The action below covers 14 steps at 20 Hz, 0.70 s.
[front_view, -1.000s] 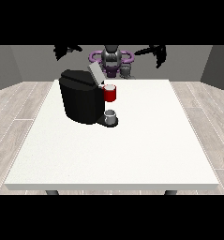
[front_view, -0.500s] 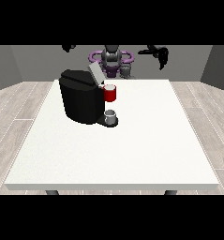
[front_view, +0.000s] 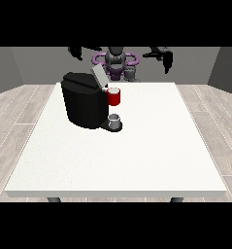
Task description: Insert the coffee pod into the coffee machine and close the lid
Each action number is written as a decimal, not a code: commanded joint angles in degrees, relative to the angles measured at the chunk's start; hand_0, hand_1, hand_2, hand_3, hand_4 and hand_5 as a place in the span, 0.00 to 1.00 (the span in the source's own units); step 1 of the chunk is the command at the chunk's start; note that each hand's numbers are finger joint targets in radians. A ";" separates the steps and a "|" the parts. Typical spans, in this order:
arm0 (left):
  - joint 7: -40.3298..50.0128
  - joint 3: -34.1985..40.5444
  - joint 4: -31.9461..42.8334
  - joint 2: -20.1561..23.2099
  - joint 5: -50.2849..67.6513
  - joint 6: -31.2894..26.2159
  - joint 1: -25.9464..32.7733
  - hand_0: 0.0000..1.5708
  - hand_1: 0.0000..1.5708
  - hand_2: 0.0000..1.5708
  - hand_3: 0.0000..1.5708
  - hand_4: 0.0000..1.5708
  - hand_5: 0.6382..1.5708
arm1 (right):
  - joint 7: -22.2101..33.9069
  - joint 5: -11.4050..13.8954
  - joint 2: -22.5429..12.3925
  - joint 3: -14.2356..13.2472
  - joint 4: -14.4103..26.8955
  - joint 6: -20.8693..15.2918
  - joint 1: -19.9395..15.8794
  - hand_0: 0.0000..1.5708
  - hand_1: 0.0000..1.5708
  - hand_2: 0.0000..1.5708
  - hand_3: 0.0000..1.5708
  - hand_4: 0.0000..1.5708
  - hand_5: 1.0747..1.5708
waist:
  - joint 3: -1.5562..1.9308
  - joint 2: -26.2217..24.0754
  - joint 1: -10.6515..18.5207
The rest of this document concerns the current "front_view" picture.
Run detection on red pod holder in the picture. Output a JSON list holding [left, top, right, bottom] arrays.
[[106, 87, 122, 107]]

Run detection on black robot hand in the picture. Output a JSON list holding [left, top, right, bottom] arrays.
[[67, 47, 103, 62], [142, 47, 174, 75]]

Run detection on small grey coffee pod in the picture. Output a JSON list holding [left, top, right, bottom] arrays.
[[123, 66, 137, 82]]

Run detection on grey robot trunk purple rings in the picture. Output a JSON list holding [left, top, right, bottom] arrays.
[[91, 47, 141, 82]]

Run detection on pale grey machine lid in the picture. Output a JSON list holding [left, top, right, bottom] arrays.
[[90, 63, 109, 89]]

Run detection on black coffee machine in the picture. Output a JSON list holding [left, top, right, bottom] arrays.
[[60, 71, 123, 132]]

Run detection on small grey cup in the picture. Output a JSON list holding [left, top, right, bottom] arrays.
[[107, 113, 122, 130]]

